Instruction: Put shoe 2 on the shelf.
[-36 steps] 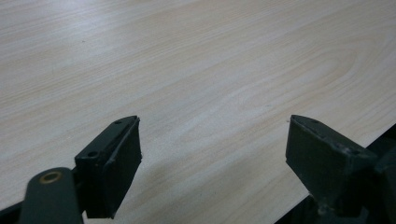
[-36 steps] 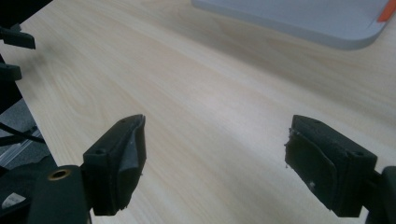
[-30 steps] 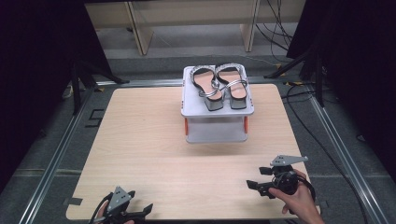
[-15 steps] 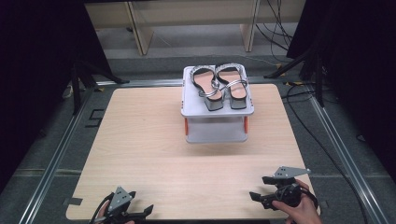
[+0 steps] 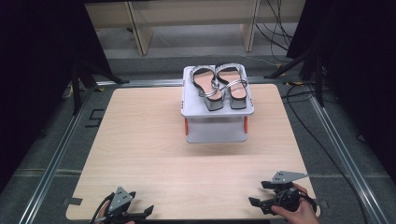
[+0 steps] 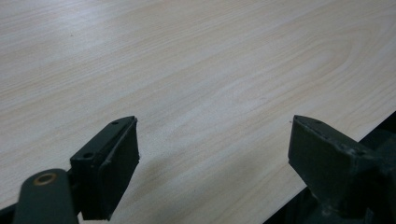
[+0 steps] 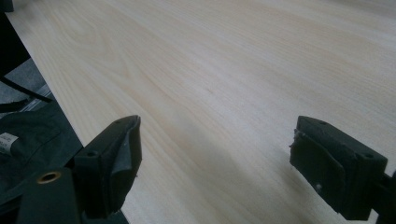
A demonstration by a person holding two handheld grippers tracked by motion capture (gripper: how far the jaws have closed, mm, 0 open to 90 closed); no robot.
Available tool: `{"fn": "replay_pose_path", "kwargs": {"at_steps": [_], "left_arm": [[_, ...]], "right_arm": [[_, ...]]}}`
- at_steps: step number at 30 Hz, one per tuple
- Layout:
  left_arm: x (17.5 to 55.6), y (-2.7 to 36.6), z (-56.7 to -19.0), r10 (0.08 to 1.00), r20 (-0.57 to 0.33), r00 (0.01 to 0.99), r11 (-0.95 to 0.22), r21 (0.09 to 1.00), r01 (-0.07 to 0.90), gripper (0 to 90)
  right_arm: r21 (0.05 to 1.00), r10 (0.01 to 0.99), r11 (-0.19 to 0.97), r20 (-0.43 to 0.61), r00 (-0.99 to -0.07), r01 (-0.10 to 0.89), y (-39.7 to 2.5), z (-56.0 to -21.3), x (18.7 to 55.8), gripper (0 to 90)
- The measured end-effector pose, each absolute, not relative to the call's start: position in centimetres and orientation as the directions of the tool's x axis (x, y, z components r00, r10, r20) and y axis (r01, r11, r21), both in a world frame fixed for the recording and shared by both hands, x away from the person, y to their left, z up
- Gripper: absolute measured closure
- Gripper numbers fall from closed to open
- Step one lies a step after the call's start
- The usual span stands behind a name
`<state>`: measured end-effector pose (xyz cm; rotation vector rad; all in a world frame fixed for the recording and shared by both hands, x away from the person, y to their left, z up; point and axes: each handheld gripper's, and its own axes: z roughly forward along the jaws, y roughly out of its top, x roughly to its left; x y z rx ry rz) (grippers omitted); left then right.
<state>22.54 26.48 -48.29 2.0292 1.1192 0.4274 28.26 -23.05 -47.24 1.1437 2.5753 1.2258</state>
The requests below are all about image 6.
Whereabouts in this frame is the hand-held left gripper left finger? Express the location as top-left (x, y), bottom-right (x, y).
top-left (69, 115), bottom-right (141, 222)

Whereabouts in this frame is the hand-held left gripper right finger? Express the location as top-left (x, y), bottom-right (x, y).
top-left (288, 114), bottom-right (386, 219)

